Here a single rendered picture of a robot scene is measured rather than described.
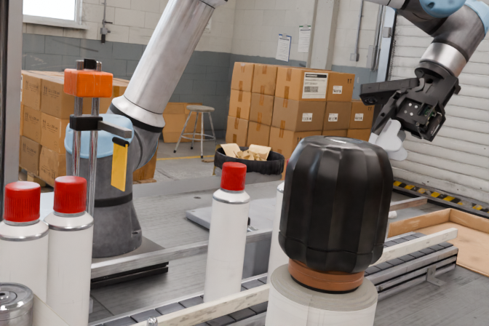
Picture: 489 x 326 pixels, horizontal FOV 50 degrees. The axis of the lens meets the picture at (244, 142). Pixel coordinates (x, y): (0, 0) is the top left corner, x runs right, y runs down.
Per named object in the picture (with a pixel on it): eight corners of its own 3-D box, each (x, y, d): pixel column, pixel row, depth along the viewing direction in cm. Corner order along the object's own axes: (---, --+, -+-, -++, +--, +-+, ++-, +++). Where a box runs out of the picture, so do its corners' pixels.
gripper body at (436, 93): (420, 126, 90) (457, 70, 92) (378, 109, 96) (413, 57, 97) (429, 145, 96) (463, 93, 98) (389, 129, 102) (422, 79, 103)
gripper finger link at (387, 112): (375, 131, 93) (402, 92, 94) (368, 128, 94) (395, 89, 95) (383, 143, 97) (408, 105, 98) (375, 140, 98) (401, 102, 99)
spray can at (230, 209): (217, 316, 72) (232, 169, 68) (195, 300, 75) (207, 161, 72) (246, 307, 75) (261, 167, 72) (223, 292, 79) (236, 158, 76)
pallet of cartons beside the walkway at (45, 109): (158, 196, 433) (166, 88, 418) (58, 209, 377) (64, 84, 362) (91, 164, 519) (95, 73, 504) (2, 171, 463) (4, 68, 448)
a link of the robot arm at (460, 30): (447, 2, 104) (482, 28, 104) (418, 46, 102) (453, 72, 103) (468, -13, 96) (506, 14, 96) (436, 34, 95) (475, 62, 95)
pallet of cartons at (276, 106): (281, 209, 435) (297, 69, 416) (216, 183, 495) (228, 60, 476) (366, 193, 516) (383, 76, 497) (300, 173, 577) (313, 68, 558)
